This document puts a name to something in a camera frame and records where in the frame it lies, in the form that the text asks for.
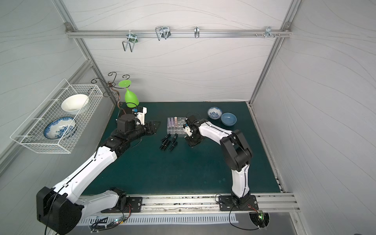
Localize black lipstick tube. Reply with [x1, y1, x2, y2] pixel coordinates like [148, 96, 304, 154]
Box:
[162, 140, 171, 151]
[169, 142, 178, 151]
[172, 134, 178, 143]
[160, 139, 169, 149]
[161, 134, 171, 142]

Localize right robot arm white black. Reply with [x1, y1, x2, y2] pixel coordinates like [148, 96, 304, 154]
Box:
[183, 115, 258, 211]

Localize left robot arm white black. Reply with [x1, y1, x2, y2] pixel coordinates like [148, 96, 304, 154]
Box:
[36, 113, 161, 235]

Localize clear acrylic lipstick organizer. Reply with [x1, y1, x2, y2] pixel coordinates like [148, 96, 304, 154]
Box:
[166, 117, 186, 135]

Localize green plastic wine glass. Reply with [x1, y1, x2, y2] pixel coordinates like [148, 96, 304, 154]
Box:
[118, 80, 140, 108]

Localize blue white porcelain bowl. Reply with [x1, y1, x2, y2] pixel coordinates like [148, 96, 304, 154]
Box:
[207, 106, 223, 120]

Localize light blue bowl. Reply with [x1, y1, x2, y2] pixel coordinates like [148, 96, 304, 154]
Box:
[220, 113, 238, 126]

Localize copper scroll glass stand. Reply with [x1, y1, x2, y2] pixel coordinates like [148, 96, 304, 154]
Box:
[91, 71, 132, 114]

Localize white bowl in basket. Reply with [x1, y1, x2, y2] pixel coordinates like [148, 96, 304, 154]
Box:
[61, 94, 89, 115]

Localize blue patterned bowl in basket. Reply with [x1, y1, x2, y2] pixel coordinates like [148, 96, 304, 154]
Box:
[43, 117, 76, 140]

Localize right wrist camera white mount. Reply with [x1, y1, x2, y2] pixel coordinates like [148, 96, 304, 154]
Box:
[183, 124, 192, 137]

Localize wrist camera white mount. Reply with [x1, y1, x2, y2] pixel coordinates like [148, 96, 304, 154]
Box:
[132, 107, 147, 125]
[183, 124, 192, 137]

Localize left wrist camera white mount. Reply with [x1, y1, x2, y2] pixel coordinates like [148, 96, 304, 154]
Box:
[132, 107, 147, 125]

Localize metal double hook on rail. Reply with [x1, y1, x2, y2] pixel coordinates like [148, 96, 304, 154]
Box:
[155, 26, 171, 41]

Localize white wire basket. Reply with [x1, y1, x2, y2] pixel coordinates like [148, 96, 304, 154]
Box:
[10, 79, 103, 154]

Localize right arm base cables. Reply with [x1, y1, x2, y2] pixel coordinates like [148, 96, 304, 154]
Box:
[214, 193, 271, 232]

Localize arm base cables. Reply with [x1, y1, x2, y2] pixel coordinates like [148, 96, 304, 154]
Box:
[214, 193, 271, 232]
[89, 204, 133, 233]

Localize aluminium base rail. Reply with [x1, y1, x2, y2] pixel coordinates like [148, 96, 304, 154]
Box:
[58, 192, 302, 215]

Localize small metal clip on rail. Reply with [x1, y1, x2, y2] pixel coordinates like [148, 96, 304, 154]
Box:
[194, 26, 200, 39]

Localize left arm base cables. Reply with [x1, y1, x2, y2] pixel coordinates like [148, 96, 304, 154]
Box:
[89, 204, 133, 233]

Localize aluminium top rail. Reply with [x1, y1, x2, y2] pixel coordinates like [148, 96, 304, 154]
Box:
[66, 29, 293, 39]

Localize metal hook right on rail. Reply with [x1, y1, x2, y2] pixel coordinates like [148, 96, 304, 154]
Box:
[255, 26, 281, 38]

